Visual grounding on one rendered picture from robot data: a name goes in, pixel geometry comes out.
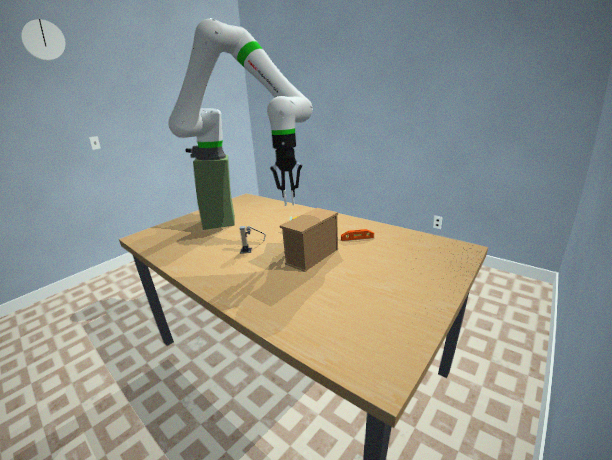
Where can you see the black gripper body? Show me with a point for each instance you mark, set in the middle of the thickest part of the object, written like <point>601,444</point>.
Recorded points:
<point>285,154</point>

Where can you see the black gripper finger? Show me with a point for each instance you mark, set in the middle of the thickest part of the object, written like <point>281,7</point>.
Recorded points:
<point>273,169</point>
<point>293,187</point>

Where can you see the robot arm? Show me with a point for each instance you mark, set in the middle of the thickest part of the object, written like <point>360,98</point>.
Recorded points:
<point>188,119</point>

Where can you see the orange spirit level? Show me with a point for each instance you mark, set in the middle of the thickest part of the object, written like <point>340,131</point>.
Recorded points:
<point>357,234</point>

